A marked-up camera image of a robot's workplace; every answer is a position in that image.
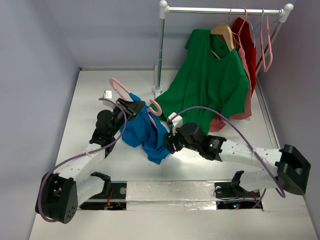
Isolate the pink t-shirt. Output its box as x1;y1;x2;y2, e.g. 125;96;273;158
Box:
203;47;252;120

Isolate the pink plastic hanger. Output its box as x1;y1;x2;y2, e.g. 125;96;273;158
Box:
109;77;163;128

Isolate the blue wire hanger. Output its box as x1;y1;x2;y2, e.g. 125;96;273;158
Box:
251;7;265;48

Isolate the green t-shirt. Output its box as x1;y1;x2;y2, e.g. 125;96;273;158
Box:
156;29;251;133

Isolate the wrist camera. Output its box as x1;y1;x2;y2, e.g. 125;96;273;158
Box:
101;90;115;108
167;112;183;135

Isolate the red t-shirt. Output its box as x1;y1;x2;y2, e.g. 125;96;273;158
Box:
231;17;257;94

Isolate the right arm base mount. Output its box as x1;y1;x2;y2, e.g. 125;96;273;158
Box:
213;170;263;210

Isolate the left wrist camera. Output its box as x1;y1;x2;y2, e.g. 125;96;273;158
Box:
101;90;115;108

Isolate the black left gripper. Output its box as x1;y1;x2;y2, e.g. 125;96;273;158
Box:
109;98;144;137

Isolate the blue t-shirt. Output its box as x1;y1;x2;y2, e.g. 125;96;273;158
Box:
120;104;170;165

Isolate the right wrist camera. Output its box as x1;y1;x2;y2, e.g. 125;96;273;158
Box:
167;112;183;135

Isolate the pink hanger on rack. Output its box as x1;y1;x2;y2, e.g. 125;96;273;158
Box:
259;14;274;73

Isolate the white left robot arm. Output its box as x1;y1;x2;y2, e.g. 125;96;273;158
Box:
35;98;145;224

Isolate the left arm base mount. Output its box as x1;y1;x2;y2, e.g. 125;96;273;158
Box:
79;171;127;211

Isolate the wooden hanger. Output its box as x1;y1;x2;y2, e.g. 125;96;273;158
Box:
210;23;235;52

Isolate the white clothes rack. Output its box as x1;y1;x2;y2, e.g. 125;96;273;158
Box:
152;0;295;97

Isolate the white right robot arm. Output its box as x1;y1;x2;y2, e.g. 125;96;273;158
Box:
164;122;311;196

